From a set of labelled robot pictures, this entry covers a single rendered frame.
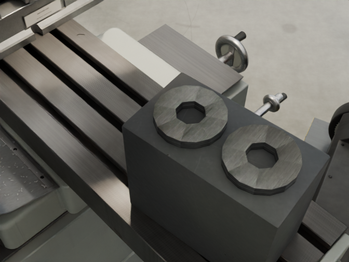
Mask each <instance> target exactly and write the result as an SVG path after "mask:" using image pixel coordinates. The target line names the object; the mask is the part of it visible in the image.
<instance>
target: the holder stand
mask: <svg viewBox="0 0 349 262"><path fill-rule="evenodd" d="M122 131H123V140H124V149H125V159H126V167H127V177H128V186H129V195H130V203H131V204H132V205H133V206H135V207H136V208H137V209H139V210H140V211H141V212H143V213H145V214H146V215H147V216H149V217H150V218H151V219H153V220H154V221H155V222H157V223H158V224H159V225H161V226H162V227H164V228H165V229H166V230H168V231H169V232H170V233H172V234H173V235H174V236H176V237H177V238H178V239H180V240H181V241H182V242H184V243H185V244H187V245H188V246H189V247H191V248H192V249H193V250H195V251H196V252H198V253H199V254H201V255H202V256H203V257H205V258H206V259H207V260H209V261H210V262H277V260H278V259H279V257H280V256H281V254H282V253H283V251H284V250H285V248H286V247H287V246H288V244H289V243H290V241H291V240H292V238H293V237H294V236H295V234H296V233H297V231H298V229H299V227H300V224H301V222H302V220H303V218H304V216H305V213H306V211H307V209H308V207H309V205H310V202H311V200H312V198H313V196H314V194H315V191H316V189H317V187H318V185H319V183H320V180H321V178H322V176H323V174H324V172H325V169H326V167H327V165H328V163H329V161H330V156H329V155H328V154H326V153H324V152H322V151H321V150H319V149H317V148H315V147H313V146H312V145H310V144H309V143H307V142H305V141H303V140H301V139H300V138H298V137H296V136H294V135H293V134H291V133H289V132H287V131H285V130H284V129H282V128H280V127H278V126H277V125H275V124H273V123H271V122H270V121H268V120H266V119H264V118H263V117H261V116H259V115H257V114H255V113H254V112H252V111H250V110H248V109H246V108H245V107H243V106H241V105H239V104H238V103H236V102H234V101H232V100H231V99H229V98H227V97H226V96H224V95H222V94H220V93H219V92H217V91H215V90H213V89H211V88H210V87H208V86H206V85H204V84H203V83H201V82H199V81H197V80H196V79H194V78H192V77H190V76H188V75H187V74H185V73H182V72H181V73H180V74H179V75H178V76H176V77H175V78H174V79H173V80H172V81H171V82H170V83H169V84H168V85H166V86H165V87H164V88H163V89H162V90H161V91H160V92H159V93H158V94H156V95H155V96H154V97H153V98H152V99H151V100H150V101H149V102H148V103H146V104H145V105H144V106H143V107H142V108H141V109H140V110H139V111H138V112H136V113H135V114H134V115H133V116H132V117H131V118H130V119H129V120H127V121H126V122H125V123H124V124H123V125H122Z"/></svg>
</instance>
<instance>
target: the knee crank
mask: <svg viewBox="0 0 349 262"><path fill-rule="evenodd" d="M285 99H287V95H286V94H285V93H277V94H276V95H275V96H274V95H271V94H268V95H265V96H264V98H263V105H262V106H261V107H260V108H258V109H257V110H256V111H255V112H254V113H255V114H257V115H259V116H261V117H262V116H263V115H264V114H266V113H267V112H268V111H271V112H277V111H278V110H279V109H280V103H282V102H283V101H284V100H285Z"/></svg>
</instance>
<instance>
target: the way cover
mask: <svg viewBox="0 0 349 262"><path fill-rule="evenodd" d="M13 141H14V140H13V139H12V138H11V137H10V136H9V135H8V134H7V133H6V132H5V131H4V130H3V129H2V127H1V126H0V161H1V163H0V166H1V167H0V175H1V176H0V215H5V214H9V213H12V212H14V211H16V210H18V209H20V208H22V207H24V206H26V205H28V204H29V203H31V202H33V201H35V200H37V199H39V198H41V197H43V196H45V195H47V194H49V193H50V192H52V191H54V190H56V189H58V188H60V186H59V185H57V184H56V183H55V182H54V180H53V179H52V178H51V177H50V176H49V175H48V174H47V173H46V172H45V171H44V170H43V169H42V168H41V167H40V166H39V165H38V164H37V163H36V162H35V161H34V160H33V159H32V158H31V157H30V156H29V155H28V154H27V153H26V152H25V151H24V150H23V149H22V148H21V147H20V146H19V145H18V144H17V143H16V142H15V141H14V142H15V143H14V142H13ZM4 144H6V145H5V146H3V145H4ZM10 148H11V150H10ZM14 150H15V151H14ZM12 153H15V154H14V155H13V154H12ZM16 154H17V155H16ZM15 163H16V164H15ZM3 166H4V167H3ZM17 166H18V167H17ZM2 167H3V168H2ZM22 167H23V168H22ZM28 168H31V169H28ZM3 171H4V172H3ZM2 172H3V173H2ZM13 173H15V174H13ZM42 174H43V175H42ZM21 176H22V177H21ZM23 176H24V177H23ZM26 176H27V177H26ZM9 178H11V179H9ZM10 180H13V181H10ZM37 180H38V181H37ZM3 181H4V183H3ZM34 181H37V182H34ZM24 182H25V183H24ZM4 184H5V185H4ZM42 185H44V186H46V187H45V188H44V187H43V186H42ZM21 189H22V191H21ZM19 190H20V192H19ZM32 190H33V191H32ZM31 191H32V192H31ZM17 193H18V195H17ZM8 194H9V195H8ZM5 195H6V196H5ZM17 199H18V200H17Z"/></svg>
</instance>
